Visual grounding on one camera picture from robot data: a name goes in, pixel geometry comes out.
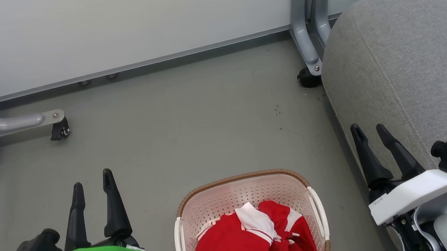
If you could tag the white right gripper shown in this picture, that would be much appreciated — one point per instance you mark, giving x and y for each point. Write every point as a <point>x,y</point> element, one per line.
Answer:
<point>416,193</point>

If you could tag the white perforated laundry basket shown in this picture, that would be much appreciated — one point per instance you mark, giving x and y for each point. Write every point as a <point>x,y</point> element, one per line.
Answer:
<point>226,197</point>

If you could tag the red and white garment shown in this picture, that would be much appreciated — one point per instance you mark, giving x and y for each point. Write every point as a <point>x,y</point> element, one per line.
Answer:
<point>226,248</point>

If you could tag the grey partition bottom rail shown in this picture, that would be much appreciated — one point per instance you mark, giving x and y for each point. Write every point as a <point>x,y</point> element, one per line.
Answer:
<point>149,61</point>

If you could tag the grey double partition stand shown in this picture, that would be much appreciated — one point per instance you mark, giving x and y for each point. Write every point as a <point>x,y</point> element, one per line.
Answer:
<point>301,30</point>

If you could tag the grey fabric sofa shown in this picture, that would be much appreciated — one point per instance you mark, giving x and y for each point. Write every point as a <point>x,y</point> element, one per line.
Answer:
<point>422,65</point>

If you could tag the black caster wheel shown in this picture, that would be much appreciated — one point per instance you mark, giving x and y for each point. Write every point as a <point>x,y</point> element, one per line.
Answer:
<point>58,130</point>
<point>308,78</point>

